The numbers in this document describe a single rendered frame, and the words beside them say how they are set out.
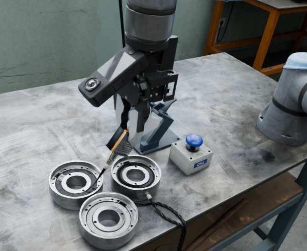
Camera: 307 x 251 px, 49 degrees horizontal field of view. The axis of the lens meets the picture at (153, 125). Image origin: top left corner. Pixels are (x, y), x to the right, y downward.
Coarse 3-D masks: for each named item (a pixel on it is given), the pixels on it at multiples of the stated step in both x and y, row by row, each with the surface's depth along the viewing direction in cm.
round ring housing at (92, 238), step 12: (108, 192) 65; (84, 204) 62; (96, 204) 64; (120, 204) 65; (132, 204) 63; (84, 216) 61; (96, 216) 61; (108, 216) 64; (120, 216) 62; (132, 216) 62; (84, 228) 58; (108, 228) 60; (120, 228) 60; (132, 228) 59; (96, 240) 57; (108, 240) 57; (120, 240) 58
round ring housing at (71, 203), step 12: (60, 168) 69; (84, 168) 71; (96, 168) 70; (48, 180) 65; (72, 180) 69; (84, 180) 69; (72, 192) 65; (96, 192) 65; (60, 204) 64; (72, 204) 63
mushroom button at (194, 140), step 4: (188, 136) 77; (192, 136) 77; (196, 136) 78; (200, 136) 78; (188, 140) 76; (192, 140) 76; (196, 140) 76; (200, 140) 77; (192, 144) 76; (196, 144) 76; (200, 144) 76
